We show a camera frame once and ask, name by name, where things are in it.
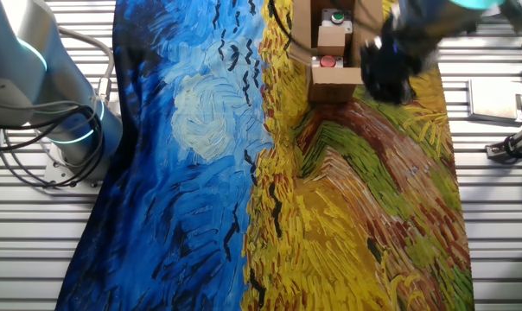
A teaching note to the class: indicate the grey metal plate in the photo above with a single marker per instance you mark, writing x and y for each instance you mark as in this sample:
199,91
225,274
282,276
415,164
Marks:
494,99

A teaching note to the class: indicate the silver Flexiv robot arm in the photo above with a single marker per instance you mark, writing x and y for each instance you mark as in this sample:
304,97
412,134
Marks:
19,65

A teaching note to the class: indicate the grey metal clamp bracket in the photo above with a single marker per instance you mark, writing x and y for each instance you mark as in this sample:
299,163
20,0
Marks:
509,147

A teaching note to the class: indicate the Van Gogh painting print cloth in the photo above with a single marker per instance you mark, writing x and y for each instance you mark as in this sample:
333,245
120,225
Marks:
330,194

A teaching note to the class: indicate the brown cardboard box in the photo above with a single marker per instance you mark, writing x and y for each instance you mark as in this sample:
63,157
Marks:
332,84

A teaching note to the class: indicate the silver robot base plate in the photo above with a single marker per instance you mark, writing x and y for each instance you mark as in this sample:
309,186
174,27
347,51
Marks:
58,173

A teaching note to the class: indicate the red push button switch box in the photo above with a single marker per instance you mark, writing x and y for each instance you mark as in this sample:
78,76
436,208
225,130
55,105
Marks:
328,61

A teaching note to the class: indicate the green push button switch box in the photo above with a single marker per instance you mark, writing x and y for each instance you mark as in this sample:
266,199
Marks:
337,17

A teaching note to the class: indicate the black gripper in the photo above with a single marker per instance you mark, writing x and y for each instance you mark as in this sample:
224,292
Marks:
410,45

